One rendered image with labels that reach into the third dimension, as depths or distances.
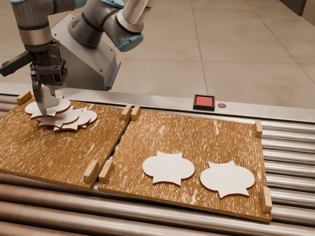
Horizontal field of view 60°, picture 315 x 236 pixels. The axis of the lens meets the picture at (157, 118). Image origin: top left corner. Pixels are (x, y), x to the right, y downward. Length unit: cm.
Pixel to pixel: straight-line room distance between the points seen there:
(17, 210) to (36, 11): 47
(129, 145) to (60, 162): 19
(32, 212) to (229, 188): 47
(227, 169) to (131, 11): 66
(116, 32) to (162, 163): 60
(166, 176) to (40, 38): 47
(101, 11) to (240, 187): 84
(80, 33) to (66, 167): 64
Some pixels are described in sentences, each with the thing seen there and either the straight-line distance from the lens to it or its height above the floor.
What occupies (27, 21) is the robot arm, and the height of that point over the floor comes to 127.
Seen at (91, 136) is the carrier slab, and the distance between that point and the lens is 85.
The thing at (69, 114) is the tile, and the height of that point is 96.
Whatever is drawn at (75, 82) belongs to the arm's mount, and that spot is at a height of 91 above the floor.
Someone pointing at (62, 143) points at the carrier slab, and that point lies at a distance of 85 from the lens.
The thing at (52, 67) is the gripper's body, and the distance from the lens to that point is 80.
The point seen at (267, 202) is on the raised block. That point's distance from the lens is 68.
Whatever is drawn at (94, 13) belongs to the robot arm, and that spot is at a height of 116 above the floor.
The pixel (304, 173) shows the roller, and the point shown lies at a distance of 85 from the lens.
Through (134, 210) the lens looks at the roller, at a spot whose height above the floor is 92.
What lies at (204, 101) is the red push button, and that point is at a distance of 101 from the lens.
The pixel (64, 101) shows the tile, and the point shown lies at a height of 101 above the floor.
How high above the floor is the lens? 147
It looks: 36 degrees down
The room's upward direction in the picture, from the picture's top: straight up
